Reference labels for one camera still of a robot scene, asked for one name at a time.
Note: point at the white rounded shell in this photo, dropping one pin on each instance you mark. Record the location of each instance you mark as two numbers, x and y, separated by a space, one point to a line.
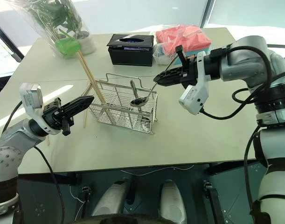
112 198
171 200

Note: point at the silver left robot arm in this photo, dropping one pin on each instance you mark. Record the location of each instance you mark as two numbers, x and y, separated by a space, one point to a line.
9 144

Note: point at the green plastic watering can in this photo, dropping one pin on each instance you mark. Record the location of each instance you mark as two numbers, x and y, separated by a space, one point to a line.
67 46

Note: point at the green leafy plant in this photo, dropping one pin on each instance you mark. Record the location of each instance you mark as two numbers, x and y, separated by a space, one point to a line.
58 14

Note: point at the plant in plastic wrap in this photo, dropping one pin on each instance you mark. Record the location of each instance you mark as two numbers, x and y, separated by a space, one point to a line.
46 30

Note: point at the red cloth in bag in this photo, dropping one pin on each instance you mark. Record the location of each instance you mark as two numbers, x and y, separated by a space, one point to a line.
159 54

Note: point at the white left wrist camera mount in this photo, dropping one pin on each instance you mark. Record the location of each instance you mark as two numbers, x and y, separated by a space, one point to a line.
37 114

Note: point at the black tissue box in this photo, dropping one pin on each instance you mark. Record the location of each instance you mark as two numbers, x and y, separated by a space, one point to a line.
130 54

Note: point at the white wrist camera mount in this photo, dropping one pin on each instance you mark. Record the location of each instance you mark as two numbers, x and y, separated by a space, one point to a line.
196 95
37 114

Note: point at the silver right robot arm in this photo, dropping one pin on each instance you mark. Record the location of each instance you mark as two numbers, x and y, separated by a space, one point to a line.
247 58

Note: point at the metal spoon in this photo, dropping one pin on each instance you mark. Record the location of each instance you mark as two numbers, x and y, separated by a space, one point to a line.
133 88
138 102

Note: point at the pink tissue pack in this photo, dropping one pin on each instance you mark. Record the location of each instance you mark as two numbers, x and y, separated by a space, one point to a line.
191 38

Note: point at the black metal bar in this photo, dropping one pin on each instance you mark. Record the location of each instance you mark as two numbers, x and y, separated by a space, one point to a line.
10 45

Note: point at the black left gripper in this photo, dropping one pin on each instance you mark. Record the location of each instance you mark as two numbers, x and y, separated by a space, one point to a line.
52 115

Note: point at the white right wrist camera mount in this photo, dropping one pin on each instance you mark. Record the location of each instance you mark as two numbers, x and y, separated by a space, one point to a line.
196 95

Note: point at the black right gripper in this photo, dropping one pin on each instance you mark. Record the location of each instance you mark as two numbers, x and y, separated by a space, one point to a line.
190 70

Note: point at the white plant pot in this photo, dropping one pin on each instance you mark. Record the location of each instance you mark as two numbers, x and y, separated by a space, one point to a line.
87 45

